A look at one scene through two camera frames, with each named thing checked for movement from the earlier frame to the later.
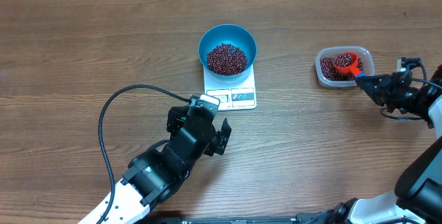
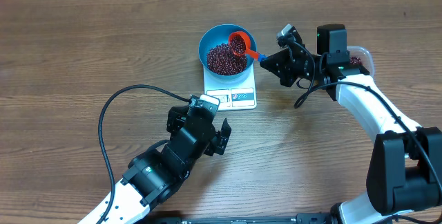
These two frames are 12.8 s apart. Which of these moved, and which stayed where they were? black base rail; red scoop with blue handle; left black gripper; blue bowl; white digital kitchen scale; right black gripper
Moved: right black gripper; red scoop with blue handle
Stayed: blue bowl; white digital kitchen scale; black base rail; left black gripper
